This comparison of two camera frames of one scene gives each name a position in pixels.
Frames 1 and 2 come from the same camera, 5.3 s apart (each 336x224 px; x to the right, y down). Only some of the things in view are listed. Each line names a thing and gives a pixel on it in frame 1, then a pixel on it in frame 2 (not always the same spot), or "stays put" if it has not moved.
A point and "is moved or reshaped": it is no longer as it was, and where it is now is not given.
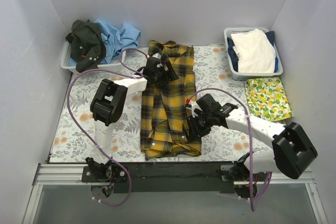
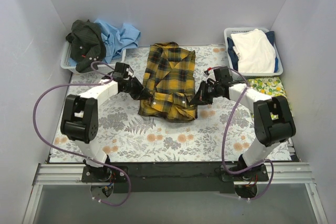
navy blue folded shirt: x=233 y=55 stays put
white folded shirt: x=256 y=52 stays put
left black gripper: x=163 y=73 -> x=137 y=92
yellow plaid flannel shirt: x=165 y=128 is moved or reshaped
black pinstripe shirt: x=87 y=48 stays put
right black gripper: x=197 y=125 -> x=206 y=94
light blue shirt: x=116 y=39 stays put
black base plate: x=172 y=177 stays put
